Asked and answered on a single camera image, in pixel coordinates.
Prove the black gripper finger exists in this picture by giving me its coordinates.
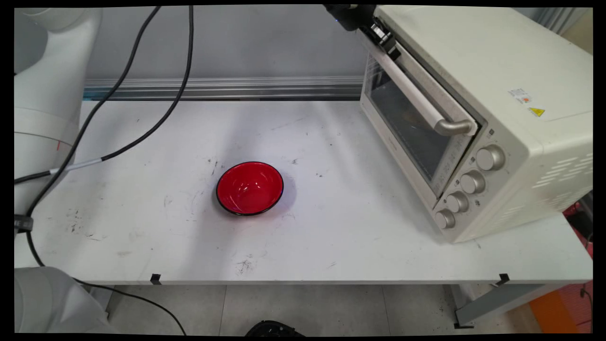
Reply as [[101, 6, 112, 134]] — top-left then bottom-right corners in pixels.
[[382, 37, 403, 61], [369, 19, 393, 47]]

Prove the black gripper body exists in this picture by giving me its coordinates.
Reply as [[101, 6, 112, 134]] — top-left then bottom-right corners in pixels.
[[324, 5, 377, 32]]

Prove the glass oven door with handle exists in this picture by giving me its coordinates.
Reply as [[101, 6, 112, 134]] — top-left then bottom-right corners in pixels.
[[360, 26, 481, 210]]

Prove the cream toaster oven body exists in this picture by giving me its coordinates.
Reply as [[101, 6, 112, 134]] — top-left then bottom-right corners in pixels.
[[360, 6, 593, 244]]

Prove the large silver oven knob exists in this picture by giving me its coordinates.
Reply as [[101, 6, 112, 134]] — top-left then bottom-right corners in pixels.
[[475, 144, 506, 171]]

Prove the small silver oven knob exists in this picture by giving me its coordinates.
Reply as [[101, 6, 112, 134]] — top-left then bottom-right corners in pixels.
[[435, 209, 456, 231]]

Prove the beige board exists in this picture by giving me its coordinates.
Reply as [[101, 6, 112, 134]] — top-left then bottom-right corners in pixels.
[[561, 9, 593, 55]]

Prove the red bowl with black rim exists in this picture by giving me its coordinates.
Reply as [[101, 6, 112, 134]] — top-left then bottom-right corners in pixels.
[[216, 162, 285, 217]]

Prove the red equipment behind table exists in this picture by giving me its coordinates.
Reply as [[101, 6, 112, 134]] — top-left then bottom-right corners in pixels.
[[562, 191, 593, 259]]

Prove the grey table leg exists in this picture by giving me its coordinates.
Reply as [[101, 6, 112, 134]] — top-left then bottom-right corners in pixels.
[[454, 283, 560, 329]]

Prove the black object on floor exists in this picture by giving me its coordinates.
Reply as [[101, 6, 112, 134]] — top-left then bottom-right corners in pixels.
[[244, 320, 306, 337]]

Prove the orange box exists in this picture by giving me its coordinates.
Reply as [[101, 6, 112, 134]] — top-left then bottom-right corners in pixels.
[[527, 289, 581, 335]]

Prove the aluminium rail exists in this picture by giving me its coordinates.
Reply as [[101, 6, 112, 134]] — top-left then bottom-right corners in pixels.
[[83, 77, 365, 101]]

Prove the thin black cable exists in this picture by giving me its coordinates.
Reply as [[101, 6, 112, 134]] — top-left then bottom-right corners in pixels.
[[14, 6, 162, 268]]

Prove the black cable on floor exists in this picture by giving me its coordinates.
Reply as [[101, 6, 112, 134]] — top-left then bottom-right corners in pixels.
[[71, 278, 187, 336]]

